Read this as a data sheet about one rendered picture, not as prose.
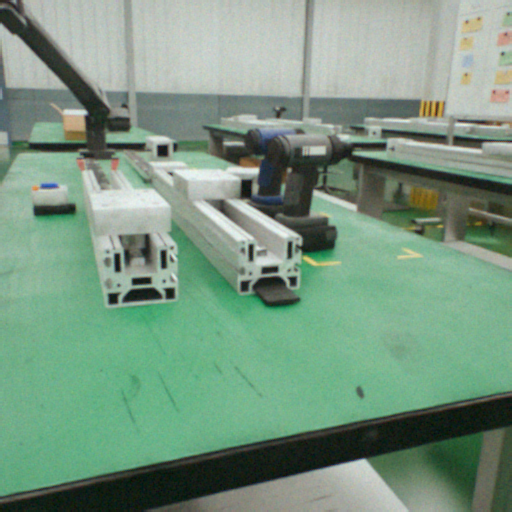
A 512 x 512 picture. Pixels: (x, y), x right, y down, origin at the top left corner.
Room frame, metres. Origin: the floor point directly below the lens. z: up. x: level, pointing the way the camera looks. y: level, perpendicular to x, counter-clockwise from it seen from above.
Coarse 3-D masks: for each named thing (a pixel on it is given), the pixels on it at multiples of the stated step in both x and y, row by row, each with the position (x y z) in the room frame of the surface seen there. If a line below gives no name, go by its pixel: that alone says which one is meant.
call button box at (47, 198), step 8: (32, 192) 1.24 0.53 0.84; (40, 192) 1.24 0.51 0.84; (48, 192) 1.25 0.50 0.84; (56, 192) 1.25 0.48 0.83; (64, 192) 1.26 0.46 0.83; (32, 200) 1.24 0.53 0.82; (40, 200) 1.24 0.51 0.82; (48, 200) 1.25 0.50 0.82; (56, 200) 1.25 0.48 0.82; (64, 200) 1.26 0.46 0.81; (40, 208) 1.24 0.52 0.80; (48, 208) 1.25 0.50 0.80; (56, 208) 1.25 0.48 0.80; (64, 208) 1.26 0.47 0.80; (72, 208) 1.29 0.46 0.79
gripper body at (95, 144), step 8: (88, 136) 1.59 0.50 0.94; (96, 136) 1.59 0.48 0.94; (104, 136) 1.61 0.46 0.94; (88, 144) 1.59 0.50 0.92; (96, 144) 1.59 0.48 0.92; (104, 144) 1.60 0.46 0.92; (80, 152) 1.57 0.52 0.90; (88, 152) 1.57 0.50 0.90; (96, 152) 1.58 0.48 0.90; (104, 152) 1.59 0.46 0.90; (112, 152) 1.60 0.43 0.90
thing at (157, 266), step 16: (112, 176) 1.38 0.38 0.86; (96, 240) 0.84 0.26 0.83; (112, 240) 0.72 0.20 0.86; (160, 240) 0.72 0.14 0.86; (96, 256) 0.88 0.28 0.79; (112, 256) 0.68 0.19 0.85; (128, 256) 0.75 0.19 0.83; (144, 256) 0.77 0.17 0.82; (160, 256) 0.75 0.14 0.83; (112, 272) 0.68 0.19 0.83; (128, 272) 0.70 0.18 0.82; (144, 272) 0.70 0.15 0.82; (160, 272) 0.70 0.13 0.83; (176, 272) 0.71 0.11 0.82; (112, 288) 0.68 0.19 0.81; (128, 288) 0.68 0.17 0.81; (144, 288) 0.74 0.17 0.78; (160, 288) 0.70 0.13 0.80; (176, 288) 0.71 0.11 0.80; (112, 304) 0.68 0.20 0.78; (128, 304) 0.68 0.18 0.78; (144, 304) 0.69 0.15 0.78
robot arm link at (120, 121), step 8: (96, 112) 1.53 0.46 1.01; (104, 112) 1.55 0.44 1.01; (112, 112) 1.61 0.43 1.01; (120, 112) 1.62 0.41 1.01; (96, 120) 1.55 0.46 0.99; (104, 120) 1.57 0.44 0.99; (112, 120) 1.61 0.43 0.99; (120, 120) 1.62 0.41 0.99; (128, 120) 1.63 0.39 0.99; (112, 128) 1.61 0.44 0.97; (120, 128) 1.63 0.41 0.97; (128, 128) 1.64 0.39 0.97
